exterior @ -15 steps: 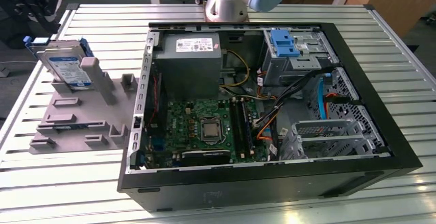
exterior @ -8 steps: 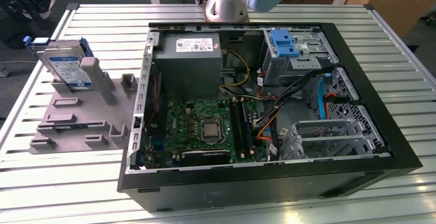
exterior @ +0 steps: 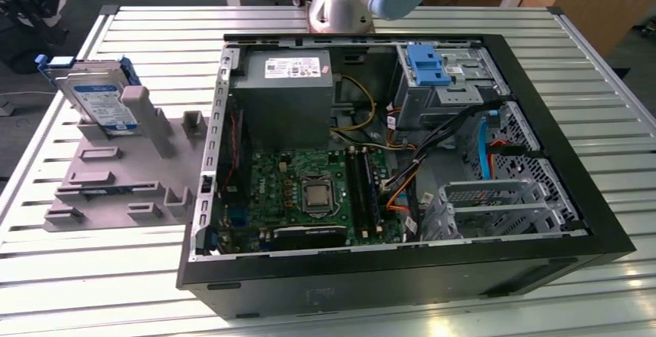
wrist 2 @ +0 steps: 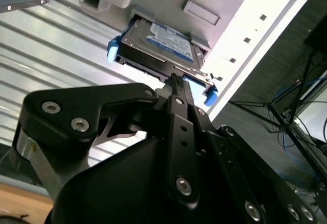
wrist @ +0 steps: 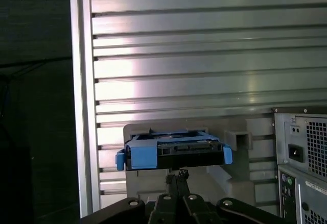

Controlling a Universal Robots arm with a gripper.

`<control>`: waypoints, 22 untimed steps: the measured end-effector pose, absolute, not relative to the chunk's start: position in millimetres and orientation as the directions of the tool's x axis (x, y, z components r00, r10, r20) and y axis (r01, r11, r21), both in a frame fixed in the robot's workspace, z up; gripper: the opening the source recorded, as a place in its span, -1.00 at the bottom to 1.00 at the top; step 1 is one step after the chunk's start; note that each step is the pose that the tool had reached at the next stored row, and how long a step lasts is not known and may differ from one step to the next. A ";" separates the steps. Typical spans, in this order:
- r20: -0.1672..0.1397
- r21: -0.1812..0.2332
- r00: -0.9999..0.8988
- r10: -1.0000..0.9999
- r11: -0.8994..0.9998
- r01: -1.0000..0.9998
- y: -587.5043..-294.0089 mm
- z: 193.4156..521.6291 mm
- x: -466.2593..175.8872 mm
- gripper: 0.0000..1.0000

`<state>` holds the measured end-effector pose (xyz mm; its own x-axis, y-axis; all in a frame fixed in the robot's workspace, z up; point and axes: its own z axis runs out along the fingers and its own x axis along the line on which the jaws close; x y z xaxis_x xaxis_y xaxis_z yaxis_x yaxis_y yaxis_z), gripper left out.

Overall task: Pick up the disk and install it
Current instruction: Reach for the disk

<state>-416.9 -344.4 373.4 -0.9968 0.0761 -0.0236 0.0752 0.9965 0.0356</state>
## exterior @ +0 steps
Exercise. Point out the hard disk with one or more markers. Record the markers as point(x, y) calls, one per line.
point(98, 103)

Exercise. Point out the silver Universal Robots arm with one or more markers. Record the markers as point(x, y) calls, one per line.
point(339, 10)

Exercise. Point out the silver disk bay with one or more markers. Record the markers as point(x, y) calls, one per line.
point(492, 208)

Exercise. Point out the black mesh wastebasket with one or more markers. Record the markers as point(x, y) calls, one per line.
point(23, 58)

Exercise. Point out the small grey floor box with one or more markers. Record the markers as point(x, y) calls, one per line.
point(6, 107)

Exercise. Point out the grey parts rack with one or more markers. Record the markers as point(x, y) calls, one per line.
point(138, 168)

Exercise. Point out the grey power supply unit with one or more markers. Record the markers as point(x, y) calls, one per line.
point(283, 114)

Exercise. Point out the green motherboard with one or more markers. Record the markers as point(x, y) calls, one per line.
point(272, 176)

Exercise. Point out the blue expansion slot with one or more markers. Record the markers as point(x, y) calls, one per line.
point(239, 216)

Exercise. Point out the CPU socket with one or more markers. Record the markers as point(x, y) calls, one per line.
point(303, 199)

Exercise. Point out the silver CPU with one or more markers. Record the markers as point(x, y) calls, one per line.
point(319, 195)

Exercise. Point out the blue plastic drive latch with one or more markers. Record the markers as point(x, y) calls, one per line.
point(428, 68)

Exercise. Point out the black RAM stick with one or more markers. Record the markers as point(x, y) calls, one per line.
point(371, 187)

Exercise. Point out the black graphics card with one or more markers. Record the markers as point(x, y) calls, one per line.
point(308, 237)

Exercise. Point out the silver optical drive cage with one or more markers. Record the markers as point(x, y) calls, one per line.
point(462, 95)

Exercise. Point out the black PC case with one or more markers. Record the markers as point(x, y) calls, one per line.
point(359, 283)

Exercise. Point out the wooden cabinet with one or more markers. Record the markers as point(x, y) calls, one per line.
point(605, 7)

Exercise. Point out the black chair base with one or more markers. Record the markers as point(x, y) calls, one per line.
point(647, 28)

